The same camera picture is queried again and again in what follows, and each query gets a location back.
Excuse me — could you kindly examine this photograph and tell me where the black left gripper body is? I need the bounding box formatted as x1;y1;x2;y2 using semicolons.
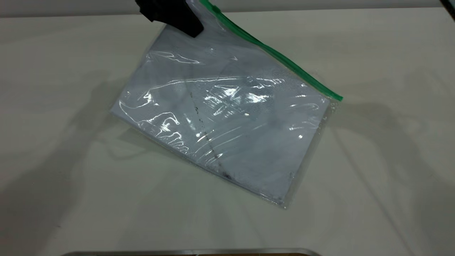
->
135;0;154;22

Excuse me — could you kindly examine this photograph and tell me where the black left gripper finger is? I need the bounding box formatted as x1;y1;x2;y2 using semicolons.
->
152;0;205;38

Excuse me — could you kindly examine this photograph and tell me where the clear plastic zipper bag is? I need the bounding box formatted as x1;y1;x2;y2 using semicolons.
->
109;0;344;209

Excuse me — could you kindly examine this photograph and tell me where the silver metal rim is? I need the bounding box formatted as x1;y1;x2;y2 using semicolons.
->
60;248;322;256

